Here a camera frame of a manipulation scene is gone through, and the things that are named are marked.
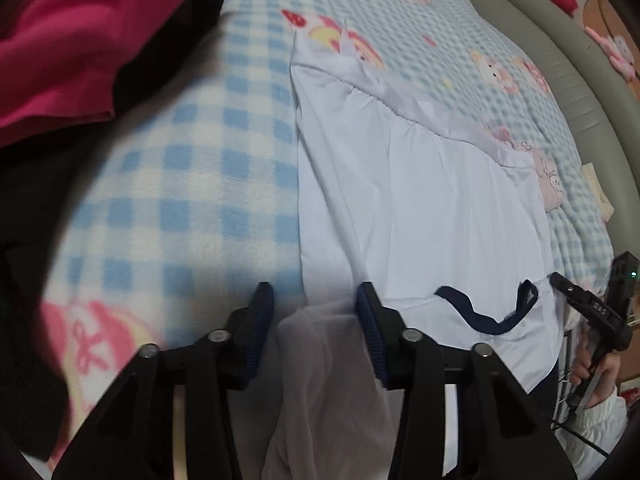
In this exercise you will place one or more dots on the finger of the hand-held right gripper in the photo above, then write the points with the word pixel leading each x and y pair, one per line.
pixel 582 297

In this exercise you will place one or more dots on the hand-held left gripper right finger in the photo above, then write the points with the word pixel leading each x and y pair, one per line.
pixel 367 335

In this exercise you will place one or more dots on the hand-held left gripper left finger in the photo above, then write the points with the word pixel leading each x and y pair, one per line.
pixel 260 330

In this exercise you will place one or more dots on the white shirt with navy trim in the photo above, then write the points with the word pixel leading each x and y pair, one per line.
pixel 425 210

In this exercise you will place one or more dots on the person's right forearm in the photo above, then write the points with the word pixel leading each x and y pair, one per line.
pixel 600 425

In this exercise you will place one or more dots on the person's right hand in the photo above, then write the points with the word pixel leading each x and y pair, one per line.
pixel 602 375

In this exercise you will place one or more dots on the small cream cloth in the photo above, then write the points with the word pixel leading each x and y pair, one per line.
pixel 597 190

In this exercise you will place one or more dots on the folded pink printed pajama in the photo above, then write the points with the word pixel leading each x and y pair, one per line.
pixel 550 180

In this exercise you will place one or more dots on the blue checked printed blanket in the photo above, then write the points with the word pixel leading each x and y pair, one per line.
pixel 175 185

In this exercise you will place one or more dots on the grey padded bed headboard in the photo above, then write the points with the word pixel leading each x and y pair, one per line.
pixel 550 60

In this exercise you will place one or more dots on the pink plush toy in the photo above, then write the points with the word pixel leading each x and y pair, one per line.
pixel 617 52

